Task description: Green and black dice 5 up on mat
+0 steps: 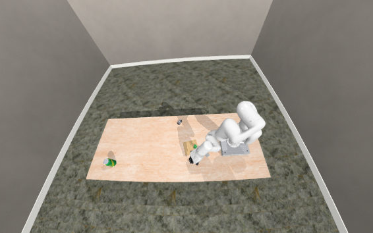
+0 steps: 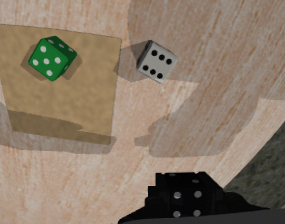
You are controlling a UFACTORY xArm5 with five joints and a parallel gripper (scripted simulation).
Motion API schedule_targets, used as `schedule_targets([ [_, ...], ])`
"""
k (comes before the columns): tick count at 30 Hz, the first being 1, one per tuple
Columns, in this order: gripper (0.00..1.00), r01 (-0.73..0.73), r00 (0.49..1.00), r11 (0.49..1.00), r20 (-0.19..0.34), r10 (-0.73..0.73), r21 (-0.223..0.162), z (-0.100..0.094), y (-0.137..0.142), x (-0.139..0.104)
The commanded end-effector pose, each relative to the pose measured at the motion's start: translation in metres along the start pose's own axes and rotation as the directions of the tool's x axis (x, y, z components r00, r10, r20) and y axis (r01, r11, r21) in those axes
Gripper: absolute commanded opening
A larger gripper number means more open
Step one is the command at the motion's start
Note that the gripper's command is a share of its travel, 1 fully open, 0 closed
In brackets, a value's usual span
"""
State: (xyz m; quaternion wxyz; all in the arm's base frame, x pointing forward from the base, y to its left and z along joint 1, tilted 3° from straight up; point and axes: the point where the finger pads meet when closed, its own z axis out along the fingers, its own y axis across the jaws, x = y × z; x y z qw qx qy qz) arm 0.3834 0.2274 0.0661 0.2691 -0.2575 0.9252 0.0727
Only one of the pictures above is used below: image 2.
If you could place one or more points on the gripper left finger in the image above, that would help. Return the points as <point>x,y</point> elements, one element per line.
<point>157,204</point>

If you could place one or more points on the green die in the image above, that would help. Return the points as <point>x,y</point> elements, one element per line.
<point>52,57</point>

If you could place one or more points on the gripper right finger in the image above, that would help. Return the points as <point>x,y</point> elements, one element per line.
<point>219,202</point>

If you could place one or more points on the tan square mat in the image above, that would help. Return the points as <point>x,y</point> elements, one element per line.
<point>79,104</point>

